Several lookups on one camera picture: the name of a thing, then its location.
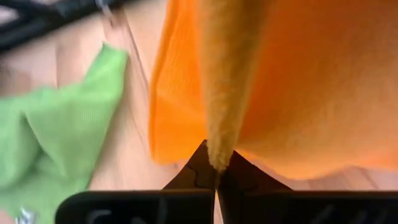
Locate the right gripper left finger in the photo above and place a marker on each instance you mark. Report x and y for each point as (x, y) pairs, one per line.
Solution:
(199, 177)

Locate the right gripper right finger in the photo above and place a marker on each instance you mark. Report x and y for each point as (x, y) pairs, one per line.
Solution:
(245, 177)

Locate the orange microfiber towel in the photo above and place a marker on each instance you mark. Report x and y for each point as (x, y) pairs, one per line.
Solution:
(311, 93)

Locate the green microfiber towel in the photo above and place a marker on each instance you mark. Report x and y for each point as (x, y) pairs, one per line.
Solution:
(62, 130)

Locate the white green-towel label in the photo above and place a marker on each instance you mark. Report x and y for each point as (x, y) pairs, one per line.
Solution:
(26, 216)

